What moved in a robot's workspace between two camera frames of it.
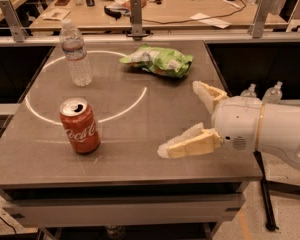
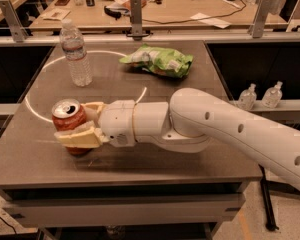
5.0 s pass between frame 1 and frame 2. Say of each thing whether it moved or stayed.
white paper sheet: stayed
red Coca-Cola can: moved
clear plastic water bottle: stayed
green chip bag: stayed
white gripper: moved
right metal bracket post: stayed
